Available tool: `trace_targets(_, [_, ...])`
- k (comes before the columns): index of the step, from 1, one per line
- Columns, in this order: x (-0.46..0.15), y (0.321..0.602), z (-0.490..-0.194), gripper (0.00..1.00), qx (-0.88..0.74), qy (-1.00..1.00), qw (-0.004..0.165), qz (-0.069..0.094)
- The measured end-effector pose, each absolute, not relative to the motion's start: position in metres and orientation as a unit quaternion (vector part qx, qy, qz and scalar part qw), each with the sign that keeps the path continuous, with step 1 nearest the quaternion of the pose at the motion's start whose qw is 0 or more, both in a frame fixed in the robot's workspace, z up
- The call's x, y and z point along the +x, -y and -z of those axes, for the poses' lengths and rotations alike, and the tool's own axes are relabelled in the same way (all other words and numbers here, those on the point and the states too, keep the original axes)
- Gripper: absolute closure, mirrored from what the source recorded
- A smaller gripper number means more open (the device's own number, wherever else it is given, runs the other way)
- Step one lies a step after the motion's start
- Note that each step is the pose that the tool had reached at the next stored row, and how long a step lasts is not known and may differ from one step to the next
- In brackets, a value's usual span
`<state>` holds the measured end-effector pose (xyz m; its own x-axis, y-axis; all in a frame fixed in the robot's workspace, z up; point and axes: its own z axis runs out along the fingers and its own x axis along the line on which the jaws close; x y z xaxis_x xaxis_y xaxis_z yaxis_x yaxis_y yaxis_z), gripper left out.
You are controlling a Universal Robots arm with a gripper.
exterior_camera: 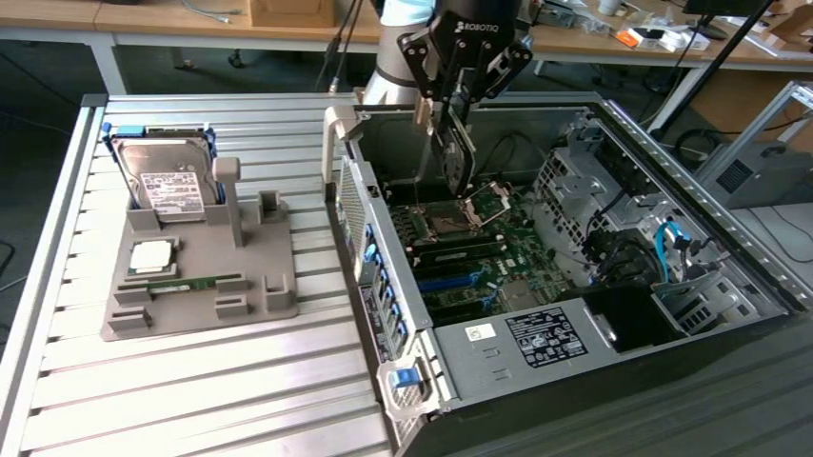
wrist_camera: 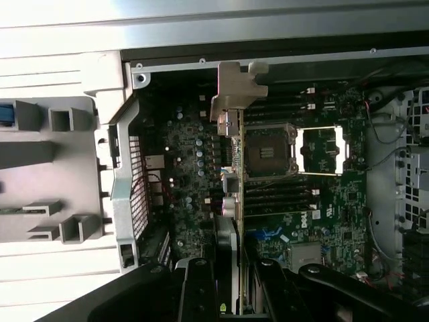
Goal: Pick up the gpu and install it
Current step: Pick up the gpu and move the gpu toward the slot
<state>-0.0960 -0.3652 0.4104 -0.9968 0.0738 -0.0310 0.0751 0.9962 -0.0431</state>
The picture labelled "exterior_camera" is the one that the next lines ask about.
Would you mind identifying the tall perforated disk bay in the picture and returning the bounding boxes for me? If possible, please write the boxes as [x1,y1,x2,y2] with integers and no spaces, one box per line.
[531,121,642,253]

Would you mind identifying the graphics card with metal bracket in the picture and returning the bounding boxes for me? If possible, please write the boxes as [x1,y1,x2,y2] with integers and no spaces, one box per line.
[410,97,479,200]

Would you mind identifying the small grey disk bay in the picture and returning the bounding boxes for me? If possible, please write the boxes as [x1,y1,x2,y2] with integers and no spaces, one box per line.
[650,268,789,337]

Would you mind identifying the blue expansion slot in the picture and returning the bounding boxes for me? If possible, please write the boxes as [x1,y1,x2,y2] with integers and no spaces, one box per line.
[416,271,482,292]

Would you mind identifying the metal socket cover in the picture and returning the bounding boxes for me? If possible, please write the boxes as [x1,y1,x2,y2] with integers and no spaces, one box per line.
[462,183,513,225]

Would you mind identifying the wooden desk with grey legs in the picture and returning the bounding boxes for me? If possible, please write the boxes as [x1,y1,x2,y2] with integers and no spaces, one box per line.
[0,0,382,95]
[526,0,813,139]

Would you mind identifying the green motherboard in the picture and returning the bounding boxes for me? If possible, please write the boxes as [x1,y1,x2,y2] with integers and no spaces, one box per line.
[386,180,573,328]

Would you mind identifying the black wire bundle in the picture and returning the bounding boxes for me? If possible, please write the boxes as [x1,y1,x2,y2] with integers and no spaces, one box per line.
[581,228,662,287]

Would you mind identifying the grey electronics box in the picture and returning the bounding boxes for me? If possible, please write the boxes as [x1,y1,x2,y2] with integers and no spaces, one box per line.
[538,0,577,28]

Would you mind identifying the black RAM stick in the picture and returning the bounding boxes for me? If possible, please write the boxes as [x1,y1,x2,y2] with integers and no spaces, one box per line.
[415,250,507,268]

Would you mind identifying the grey coiled cable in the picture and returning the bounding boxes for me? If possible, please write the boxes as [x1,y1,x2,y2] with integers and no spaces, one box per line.
[180,0,247,24]

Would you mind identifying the green RAM stick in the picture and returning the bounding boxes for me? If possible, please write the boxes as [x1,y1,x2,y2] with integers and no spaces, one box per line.
[144,277,217,292]

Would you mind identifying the brown cardboard box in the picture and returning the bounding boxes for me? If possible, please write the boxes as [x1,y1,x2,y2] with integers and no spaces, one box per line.
[248,0,336,29]

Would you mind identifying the black monitor with stand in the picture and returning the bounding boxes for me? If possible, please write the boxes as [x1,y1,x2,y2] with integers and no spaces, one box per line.
[682,0,774,42]

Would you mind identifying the blue wire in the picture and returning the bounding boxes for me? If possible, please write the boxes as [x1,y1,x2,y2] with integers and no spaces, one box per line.
[653,216,694,287]

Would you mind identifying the hard disk in blue carrier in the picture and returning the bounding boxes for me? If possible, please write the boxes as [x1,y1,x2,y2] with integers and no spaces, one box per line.
[100,122,221,225]

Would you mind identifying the black hanging base cables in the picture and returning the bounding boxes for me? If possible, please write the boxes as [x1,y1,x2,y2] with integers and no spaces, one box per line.
[314,0,363,94]

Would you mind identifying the silver CPU chip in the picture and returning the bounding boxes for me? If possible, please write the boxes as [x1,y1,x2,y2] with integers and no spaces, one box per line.
[125,240,179,277]

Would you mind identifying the grey computer tower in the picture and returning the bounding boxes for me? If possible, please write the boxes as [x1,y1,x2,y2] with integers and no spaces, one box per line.
[695,140,813,210]

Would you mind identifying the black slanted pole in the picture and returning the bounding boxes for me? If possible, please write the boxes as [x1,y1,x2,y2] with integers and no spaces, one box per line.
[646,0,780,139]

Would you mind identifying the open black PC case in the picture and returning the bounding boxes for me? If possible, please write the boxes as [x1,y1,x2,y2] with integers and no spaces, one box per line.
[322,90,805,457]

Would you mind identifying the aluminium profile frame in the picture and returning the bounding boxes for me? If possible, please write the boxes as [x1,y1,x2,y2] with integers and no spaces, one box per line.
[695,79,813,182]

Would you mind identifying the CPU socket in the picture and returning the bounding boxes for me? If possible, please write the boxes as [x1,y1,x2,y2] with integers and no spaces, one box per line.
[411,202,484,239]

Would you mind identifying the grey power supply unit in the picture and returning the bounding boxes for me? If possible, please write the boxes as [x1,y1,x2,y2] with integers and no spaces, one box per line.
[431,298,621,401]

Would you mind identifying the grey plastic parts rack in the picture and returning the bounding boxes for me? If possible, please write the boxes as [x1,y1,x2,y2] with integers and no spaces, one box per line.
[99,156,302,343]

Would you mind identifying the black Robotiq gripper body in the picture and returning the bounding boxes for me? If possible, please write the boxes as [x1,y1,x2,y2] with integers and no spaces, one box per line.
[428,0,521,47]

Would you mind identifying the flat white box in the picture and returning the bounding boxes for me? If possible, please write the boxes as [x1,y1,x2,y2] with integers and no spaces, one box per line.
[646,31,713,53]

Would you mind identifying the brown cardboard stand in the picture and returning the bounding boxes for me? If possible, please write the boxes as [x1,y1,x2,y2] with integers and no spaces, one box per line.
[766,0,813,54]

